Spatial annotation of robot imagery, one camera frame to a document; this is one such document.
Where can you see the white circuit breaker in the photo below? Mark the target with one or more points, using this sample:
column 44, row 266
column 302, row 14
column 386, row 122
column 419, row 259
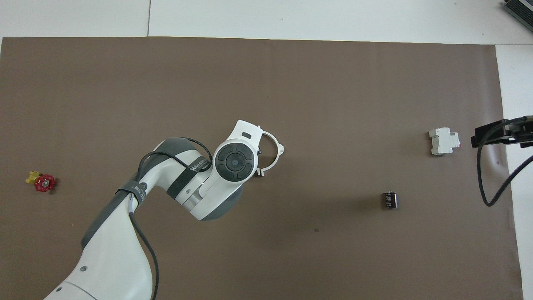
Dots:
column 443, row 141

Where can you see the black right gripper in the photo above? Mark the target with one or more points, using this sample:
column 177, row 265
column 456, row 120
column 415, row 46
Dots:
column 520, row 133

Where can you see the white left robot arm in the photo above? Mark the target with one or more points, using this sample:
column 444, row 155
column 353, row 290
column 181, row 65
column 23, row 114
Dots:
column 116, row 258

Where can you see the white half pipe clamp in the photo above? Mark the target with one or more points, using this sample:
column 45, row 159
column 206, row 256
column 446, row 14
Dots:
column 281, row 148

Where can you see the grey ribbed device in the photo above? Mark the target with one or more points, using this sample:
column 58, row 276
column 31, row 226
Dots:
column 520, row 10

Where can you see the black cylindrical capacitor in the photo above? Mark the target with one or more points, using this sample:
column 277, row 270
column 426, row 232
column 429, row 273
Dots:
column 390, row 200

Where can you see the brown table mat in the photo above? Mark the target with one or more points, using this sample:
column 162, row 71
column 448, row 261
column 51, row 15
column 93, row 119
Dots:
column 333, row 250

